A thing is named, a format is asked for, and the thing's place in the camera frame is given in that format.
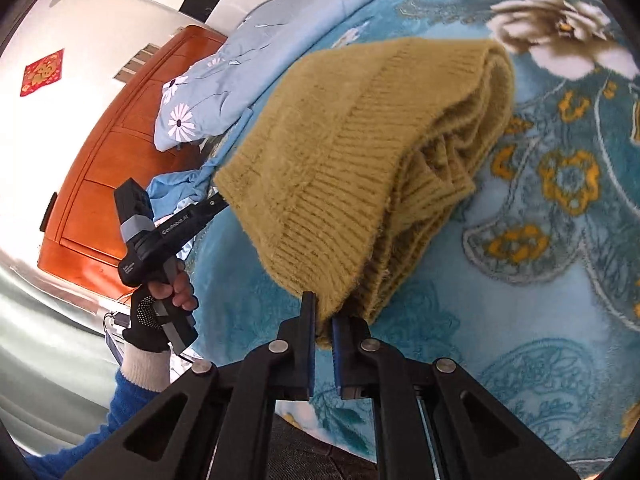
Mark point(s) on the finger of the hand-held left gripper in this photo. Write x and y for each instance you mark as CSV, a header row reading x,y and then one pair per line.
x,y
210,209

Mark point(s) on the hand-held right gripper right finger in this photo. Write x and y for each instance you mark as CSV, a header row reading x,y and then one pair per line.
x,y
337,355

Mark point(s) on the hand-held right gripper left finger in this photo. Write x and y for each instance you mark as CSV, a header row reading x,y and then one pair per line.
x,y
310,345

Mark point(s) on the olive knitted sweater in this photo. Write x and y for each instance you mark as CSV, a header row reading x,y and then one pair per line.
x,y
350,160

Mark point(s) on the person's left forearm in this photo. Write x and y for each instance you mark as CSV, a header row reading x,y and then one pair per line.
x,y
130,395

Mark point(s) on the person's left hand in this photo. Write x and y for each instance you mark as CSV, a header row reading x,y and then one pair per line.
x,y
145,315

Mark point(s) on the blue garment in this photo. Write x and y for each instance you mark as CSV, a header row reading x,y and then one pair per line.
x,y
170,190

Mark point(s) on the orange wooden headboard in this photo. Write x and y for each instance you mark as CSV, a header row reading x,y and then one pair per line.
x,y
100,185

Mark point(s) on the light blue floral quilt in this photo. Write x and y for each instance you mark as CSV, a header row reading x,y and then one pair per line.
x,y
225,80

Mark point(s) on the green curtain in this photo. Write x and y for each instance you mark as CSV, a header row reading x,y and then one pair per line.
x,y
45,340

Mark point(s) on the teal floral bed blanket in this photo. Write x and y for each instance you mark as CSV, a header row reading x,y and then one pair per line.
x,y
500,310

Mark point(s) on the wall switch panel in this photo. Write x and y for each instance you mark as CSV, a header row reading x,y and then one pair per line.
x,y
136,62

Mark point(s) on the red wall decoration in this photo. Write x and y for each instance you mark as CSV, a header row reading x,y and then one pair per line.
x,y
42,72

